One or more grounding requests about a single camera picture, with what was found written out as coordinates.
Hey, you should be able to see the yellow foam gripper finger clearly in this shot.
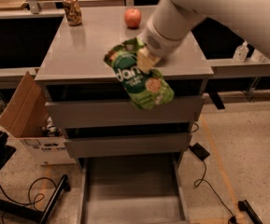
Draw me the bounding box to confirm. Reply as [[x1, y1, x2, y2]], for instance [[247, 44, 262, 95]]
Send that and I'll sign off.
[[136, 47, 161, 74]]

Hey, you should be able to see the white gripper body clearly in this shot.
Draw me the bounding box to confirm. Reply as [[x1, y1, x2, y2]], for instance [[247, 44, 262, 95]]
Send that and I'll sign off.
[[138, 20, 185, 58]]

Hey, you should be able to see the green rice chip bag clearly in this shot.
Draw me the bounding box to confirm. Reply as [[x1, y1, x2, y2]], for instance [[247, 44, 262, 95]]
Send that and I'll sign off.
[[104, 38, 175, 109]]

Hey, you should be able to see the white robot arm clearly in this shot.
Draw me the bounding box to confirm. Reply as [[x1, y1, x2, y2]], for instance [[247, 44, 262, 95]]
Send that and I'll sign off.
[[139, 0, 270, 59]]

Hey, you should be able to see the grey top drawer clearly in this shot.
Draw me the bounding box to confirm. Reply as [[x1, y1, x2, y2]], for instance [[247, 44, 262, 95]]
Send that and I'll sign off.
[[46, 96, 205, 128]]

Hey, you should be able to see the grey drawer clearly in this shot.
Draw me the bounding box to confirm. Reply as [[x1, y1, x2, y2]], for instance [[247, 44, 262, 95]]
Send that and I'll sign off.
[[46, 96, 205, 128], [64, 133, 192, 158], [77, 153, 189, 224]]

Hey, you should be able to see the grey middle drawer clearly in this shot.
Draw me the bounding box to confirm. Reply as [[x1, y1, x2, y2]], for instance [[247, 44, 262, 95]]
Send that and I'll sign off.
[[64, 133, 192, 158]]

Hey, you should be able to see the grey drawer cabinet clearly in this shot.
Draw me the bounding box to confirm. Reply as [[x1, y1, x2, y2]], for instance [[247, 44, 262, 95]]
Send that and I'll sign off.
[[35, 5, 215, 224]]

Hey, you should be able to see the grey bottom drawer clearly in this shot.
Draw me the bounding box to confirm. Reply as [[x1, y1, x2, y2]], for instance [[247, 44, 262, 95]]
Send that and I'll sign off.
[[77, 153, 189, 224]]

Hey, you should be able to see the red apple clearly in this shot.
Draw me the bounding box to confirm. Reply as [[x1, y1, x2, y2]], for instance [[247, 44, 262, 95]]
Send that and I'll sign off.
[[124, 8, 141, 29]]

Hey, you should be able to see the left clear sanitizer bottle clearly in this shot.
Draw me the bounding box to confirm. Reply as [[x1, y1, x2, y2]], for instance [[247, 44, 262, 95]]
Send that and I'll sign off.
[[233, 41, 249, 63]]

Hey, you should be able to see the clear sanitizer bottle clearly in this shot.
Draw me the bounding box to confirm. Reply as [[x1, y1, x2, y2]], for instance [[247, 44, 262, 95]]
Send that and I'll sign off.
[[233, 41, 249, 63], [250, 49, 265, 63]]

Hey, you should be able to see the gold patterned drink can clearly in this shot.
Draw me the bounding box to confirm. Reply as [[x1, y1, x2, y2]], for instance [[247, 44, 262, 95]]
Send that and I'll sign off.
[[63, 0, 82, 26]]

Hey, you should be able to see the right clear sanitizer bottle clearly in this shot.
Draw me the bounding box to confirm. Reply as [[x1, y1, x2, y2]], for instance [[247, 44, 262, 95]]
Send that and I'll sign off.
[[250, 49, 265, 63]]

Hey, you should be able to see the black power adapter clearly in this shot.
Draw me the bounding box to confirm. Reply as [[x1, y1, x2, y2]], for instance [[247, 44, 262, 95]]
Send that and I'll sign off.
[[189, 143, 210, 161]]

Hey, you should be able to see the cardboard box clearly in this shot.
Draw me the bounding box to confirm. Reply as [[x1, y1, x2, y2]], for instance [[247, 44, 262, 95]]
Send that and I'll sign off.
[[0, 73, 75, 165]]

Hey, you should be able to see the black stand base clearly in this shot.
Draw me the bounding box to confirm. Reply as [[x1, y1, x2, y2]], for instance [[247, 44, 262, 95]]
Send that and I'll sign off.
[[0, 131, 70, 224]]

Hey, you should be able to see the black floor bar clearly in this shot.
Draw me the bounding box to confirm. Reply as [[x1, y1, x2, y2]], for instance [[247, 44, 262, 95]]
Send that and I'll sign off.
[[238, 200, 263, 224]]

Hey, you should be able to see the black adapter cable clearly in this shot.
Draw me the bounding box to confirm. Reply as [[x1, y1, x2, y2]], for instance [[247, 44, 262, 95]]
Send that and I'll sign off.
[[192, 159, 237, 224]]

